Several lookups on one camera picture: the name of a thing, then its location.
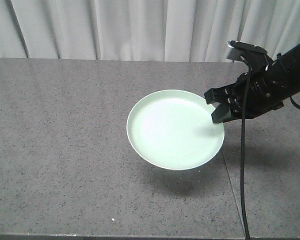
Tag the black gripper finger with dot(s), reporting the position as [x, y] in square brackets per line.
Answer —
[223, 114]
[222, 95]

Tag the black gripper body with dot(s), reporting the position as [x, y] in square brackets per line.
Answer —
[250, 97]

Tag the pale green round plate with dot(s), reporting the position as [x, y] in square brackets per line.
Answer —
[173, 130]

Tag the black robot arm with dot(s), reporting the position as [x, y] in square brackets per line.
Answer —
[283, 74]

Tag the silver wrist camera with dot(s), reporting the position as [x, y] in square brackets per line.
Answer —
[234, 53]

